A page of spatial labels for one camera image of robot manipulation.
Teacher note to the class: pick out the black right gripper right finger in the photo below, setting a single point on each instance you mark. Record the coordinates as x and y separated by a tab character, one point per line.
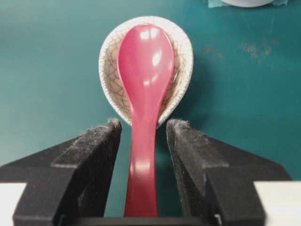
217	179

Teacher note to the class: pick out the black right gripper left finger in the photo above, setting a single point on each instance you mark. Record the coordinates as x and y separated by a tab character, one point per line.
66	181

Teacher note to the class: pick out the pink ceramic soup spoon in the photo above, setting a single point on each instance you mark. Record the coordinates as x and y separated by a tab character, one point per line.
145	64

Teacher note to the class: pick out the crackle glazed spoon rest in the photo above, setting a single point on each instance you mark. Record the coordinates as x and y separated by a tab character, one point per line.
183	67

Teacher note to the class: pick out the white round bowl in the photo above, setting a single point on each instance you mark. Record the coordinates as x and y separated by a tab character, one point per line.
247	3

